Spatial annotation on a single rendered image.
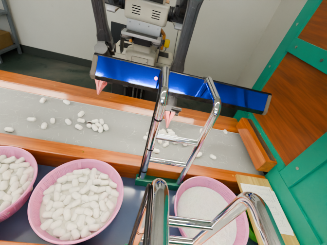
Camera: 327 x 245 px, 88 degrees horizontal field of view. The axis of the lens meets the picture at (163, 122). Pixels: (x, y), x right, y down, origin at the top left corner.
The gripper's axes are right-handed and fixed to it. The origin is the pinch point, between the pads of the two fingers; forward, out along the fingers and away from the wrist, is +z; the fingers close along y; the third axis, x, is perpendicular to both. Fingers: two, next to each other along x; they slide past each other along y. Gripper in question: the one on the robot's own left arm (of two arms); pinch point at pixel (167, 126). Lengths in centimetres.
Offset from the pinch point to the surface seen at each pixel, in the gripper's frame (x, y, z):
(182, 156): -0.8, 9.3, 12.7
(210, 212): -15.7, 18.4, 30.9
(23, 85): 15, -75, -10
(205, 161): -1.1, 20.1, 13.3
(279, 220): -20, 42, 30
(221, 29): 121, 72, -166
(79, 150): -8.2, -33.5, 16.9
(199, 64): 161, 60, -131
